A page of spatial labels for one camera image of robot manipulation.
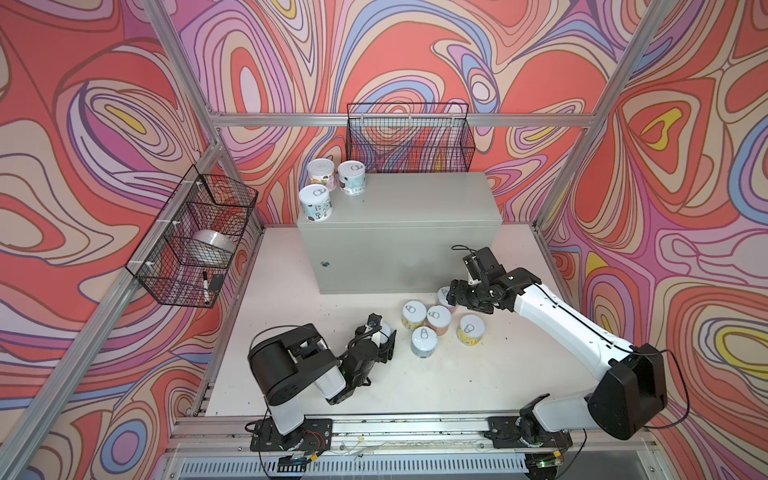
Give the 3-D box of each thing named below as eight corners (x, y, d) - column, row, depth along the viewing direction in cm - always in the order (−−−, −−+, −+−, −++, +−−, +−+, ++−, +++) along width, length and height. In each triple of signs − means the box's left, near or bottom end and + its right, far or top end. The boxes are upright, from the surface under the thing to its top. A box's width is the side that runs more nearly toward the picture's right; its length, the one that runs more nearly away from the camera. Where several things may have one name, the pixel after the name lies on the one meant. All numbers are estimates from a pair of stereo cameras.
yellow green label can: (402, 330, 92) (403, 323, 88) (401, 307, 97) (402, 300, 93) (426, 330, 92) (427, 323, 88) (424, 307, 97) (425, 300, 93)
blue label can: (411, 358, 87) (413, 351, 83) (410, 334, 92) (411, 326, 88) (437, 358, 87) (439, 351, 83) (434, 334, 92) (437, 326, 88)
